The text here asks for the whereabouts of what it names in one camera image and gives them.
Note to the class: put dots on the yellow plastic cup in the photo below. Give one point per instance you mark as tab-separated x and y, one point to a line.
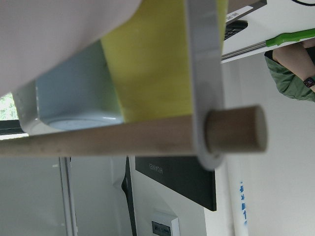
148	62

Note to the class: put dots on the blue plastic cup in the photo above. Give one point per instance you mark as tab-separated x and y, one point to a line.
78	93

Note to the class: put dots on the pink plastic cup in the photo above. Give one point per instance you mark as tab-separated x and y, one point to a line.
37	35

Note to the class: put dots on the black computer monitor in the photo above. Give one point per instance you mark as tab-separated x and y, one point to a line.
167	196

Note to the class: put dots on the black computer keyboard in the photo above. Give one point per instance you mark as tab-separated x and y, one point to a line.
234	28

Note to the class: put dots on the person in green shirt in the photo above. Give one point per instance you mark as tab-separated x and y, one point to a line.
292	68

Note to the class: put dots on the white wire cup rack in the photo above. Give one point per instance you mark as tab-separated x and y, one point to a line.
208	133

